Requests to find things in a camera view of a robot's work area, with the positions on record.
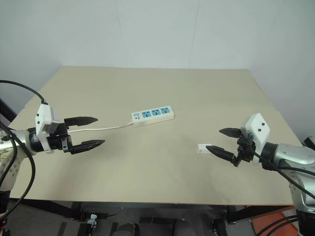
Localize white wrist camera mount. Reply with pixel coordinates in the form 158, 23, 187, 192
240, 113, 271, 164
35, 103, 61, 154

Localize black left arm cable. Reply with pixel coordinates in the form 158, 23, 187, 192
0, 80, 48, 222

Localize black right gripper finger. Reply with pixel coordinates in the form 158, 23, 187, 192
205, 145, 238, 164
219, 127, 243, 139

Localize white cable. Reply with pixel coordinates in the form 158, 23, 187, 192
67, 121, 135, 135

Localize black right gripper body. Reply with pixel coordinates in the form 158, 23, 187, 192
232, 134, 257, 168

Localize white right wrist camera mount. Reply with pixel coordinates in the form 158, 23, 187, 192
240, 113, 271, 164

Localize small white plug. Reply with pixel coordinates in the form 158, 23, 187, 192
196, 143, 213, 155

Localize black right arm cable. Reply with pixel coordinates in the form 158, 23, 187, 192
253, 151, 315, 200

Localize orange floor mat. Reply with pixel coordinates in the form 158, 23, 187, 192
247, 206, 299, 236

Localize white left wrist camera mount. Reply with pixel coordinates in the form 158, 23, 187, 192
35, 103, 61, 154

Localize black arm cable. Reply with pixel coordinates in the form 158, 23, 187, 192
0, 80, 48, 222
253, 151, 315, 200

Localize black table frame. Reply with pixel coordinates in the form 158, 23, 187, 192
0, 198, 296, 226

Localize white power strip blue sockets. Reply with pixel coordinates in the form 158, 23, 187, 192
130, 105, 175, 128

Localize dark rounded shape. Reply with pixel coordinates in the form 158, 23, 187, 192
115, 222, 140, 236

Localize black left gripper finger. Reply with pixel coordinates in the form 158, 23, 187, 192
63, 116, 99, 127
70, 139, 106, 156

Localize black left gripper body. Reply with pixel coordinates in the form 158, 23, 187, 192
46, 122, 74, 154

